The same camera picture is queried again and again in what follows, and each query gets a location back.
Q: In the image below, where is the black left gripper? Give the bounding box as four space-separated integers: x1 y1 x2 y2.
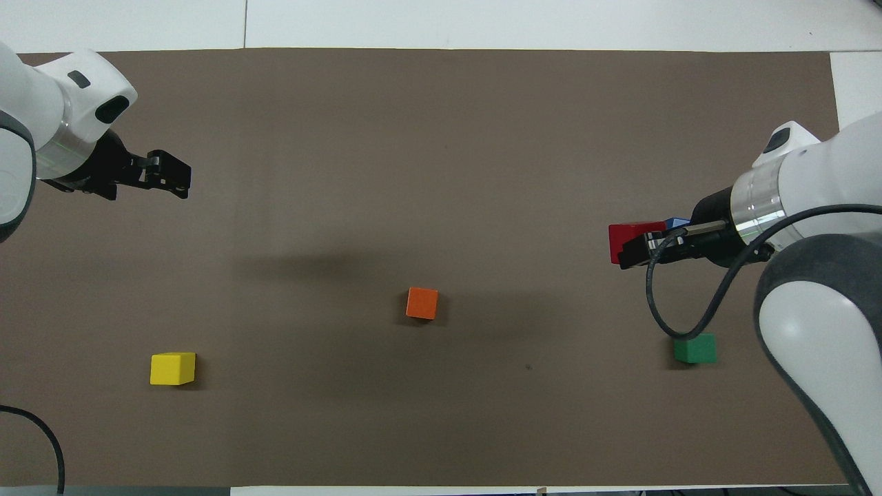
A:
52 130 192 200

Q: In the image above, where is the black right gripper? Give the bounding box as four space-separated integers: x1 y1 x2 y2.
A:
618 186 772 269

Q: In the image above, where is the red wooden block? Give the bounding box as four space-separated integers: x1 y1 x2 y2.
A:
609 221 668 265

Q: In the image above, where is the green wooden block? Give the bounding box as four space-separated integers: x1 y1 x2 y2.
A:
673 333 717 364

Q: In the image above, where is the yellow wooden block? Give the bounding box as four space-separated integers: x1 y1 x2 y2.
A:
150 352 196 386

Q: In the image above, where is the orange wooden block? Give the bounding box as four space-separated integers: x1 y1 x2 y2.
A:
406 287 439 320

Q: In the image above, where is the brown table mat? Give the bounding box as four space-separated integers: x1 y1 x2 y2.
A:
0 48 850 487

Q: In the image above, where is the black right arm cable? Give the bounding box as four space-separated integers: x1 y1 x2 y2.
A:
646 204 882 340

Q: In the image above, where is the black loose cable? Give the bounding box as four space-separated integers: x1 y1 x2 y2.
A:
0 405 66 496

